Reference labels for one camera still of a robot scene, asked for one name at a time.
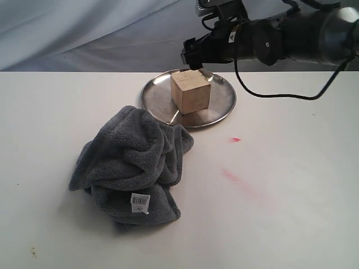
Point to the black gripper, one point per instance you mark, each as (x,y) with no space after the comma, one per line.
(224,44)

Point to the wooden cube block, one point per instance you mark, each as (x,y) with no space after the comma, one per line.
(190,91)

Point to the grey fleece towel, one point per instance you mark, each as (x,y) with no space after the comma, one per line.
(129,167)

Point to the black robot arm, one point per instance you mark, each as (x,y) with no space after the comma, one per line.
(327,37)

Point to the round steel plate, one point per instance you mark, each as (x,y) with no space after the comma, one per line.
(156,99)

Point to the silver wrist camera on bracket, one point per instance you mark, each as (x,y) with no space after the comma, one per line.
(223,9)

